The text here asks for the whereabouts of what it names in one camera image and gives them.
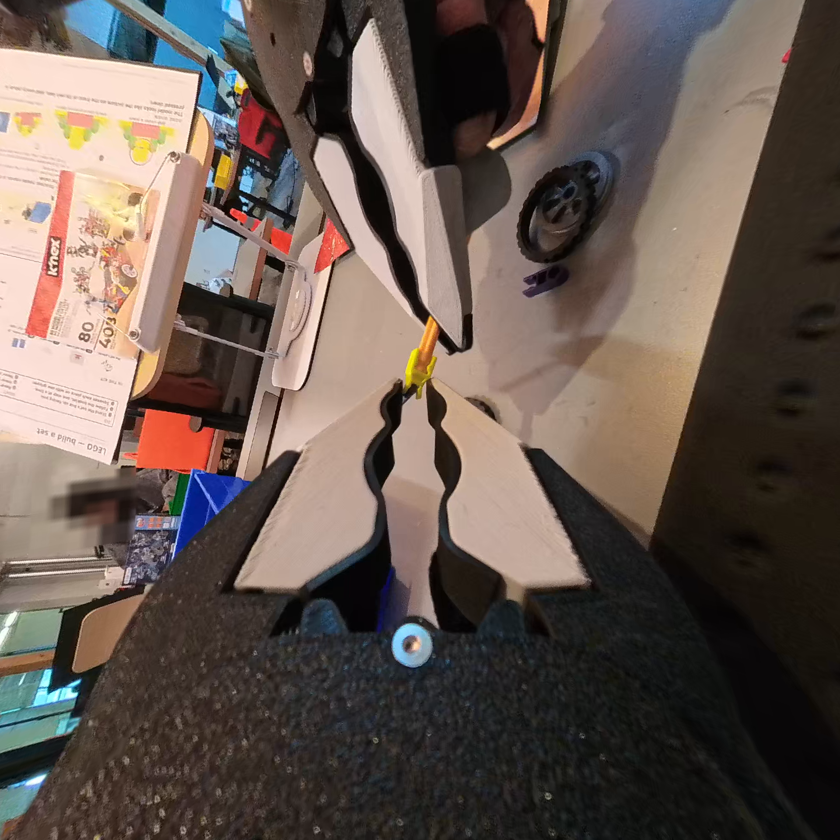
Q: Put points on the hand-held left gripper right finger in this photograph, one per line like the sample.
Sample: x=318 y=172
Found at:
x=512 y=512

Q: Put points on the grey toy wheel black tire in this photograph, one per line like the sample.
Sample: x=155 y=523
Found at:
x=485 y=408

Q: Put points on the printed instruction sheet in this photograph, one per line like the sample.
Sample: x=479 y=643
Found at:
x=98 y=98

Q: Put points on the person's right hand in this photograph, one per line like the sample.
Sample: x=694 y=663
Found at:
x=525 y=65

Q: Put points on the purple plastic connector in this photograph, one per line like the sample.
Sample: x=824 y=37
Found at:
x=544 y=281

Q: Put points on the blue plastic bin white tag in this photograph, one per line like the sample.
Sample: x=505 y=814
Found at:
x=210 y=512

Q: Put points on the orange box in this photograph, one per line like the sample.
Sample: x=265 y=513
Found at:
x=174 y=443

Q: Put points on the white document stand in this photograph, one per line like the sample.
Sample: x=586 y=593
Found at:
x=167 y=262

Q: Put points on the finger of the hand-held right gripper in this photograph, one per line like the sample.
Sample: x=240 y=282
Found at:
x=443 y=249
x=341 y=190

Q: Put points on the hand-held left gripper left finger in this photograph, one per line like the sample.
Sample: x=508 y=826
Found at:
x=308 y=512

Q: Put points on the dark printed box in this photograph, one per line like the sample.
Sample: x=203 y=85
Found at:
x=151 y=551

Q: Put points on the wooden chair back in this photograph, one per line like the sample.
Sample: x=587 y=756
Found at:
x=105 y=630

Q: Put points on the yellow plastic connector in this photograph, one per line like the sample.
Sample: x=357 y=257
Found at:
x=417 y=374

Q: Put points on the orange plastic rod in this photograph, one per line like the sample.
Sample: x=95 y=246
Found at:
x=428 y=338

